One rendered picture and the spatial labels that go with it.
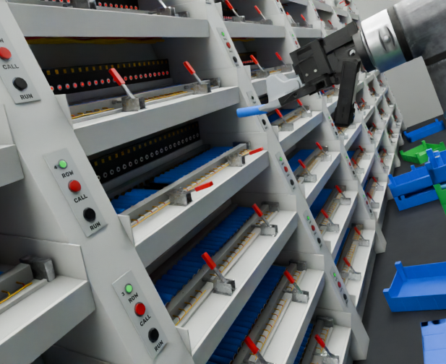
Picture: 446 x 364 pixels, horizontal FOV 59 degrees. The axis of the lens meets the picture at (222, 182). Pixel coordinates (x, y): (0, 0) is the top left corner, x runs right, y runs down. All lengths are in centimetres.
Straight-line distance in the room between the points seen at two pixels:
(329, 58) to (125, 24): 40
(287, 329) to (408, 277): 78
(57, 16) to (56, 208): 32
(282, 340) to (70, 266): 56
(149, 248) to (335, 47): 45
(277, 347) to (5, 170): 67
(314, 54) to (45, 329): 56
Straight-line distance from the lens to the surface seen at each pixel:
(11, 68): 60
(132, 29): 86
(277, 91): 73
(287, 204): 114
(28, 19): 69
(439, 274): 163
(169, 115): 81
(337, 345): 124
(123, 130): 69
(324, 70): 70
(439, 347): 99
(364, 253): 169
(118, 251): 59
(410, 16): 68
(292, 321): 101
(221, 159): 97
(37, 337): 52
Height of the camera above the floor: 79
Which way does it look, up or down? 6 degrees down
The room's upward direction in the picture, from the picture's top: 26 degrees counter-clockwise
